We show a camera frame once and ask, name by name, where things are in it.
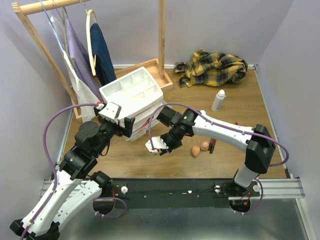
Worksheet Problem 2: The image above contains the tall white bottle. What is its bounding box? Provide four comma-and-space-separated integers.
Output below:
211, 89, 226, 112

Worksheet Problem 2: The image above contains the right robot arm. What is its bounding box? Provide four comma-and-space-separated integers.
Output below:
152, 106, 276, 196

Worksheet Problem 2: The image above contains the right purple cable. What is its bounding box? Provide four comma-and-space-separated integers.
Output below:
148, 102, 290, 168

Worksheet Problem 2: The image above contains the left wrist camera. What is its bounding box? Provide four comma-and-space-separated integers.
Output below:
95, 102, 122, 124

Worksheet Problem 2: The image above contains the purple cable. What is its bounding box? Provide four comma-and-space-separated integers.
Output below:
18, 103, 103, 240
148, 102, 290, 168

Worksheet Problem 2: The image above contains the cream wooden hanger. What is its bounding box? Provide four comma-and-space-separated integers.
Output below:
85, 9, 97, 77

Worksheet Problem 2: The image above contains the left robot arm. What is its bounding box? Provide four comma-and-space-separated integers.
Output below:
9, 117, 135, 240

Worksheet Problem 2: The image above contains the navy blue hanging garment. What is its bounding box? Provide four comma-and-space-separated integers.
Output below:
90, 23, 117, 86

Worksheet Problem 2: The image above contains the lavender hanging garment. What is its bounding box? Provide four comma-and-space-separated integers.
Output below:
65, 19, 103, 102

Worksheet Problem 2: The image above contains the orange teardrop makeup sponge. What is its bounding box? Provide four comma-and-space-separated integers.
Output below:
191, 146, 201, 158

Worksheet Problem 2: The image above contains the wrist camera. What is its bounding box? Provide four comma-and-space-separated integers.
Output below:
145, 136, 169, 155
95, 102, 122, 124

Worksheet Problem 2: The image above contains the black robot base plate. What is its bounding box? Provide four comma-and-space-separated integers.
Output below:
109, 178, 260, 209

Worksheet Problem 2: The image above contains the white drawer organizer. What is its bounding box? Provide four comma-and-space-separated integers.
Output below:
99, 67, 166, 141

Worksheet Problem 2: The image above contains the white hanging garment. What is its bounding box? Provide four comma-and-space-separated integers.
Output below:
48, 15, 106, 123

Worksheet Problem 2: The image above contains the pink gourd makeup sponge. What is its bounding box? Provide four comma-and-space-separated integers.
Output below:
200, 141, 210, 151

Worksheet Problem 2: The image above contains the red lip gloss pair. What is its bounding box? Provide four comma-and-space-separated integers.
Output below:
209, 138, 217, 154

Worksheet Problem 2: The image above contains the wooden clothes rack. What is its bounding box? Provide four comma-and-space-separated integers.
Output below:
11, 0, 174, 119

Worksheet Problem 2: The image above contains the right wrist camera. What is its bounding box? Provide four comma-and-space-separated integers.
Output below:
145, 136, 169, 155

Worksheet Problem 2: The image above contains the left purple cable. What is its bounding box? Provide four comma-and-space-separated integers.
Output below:
18, 103, 103, 240

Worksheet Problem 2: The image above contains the yellow plaid shirt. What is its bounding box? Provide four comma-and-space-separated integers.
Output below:
174, 49, 249, 88

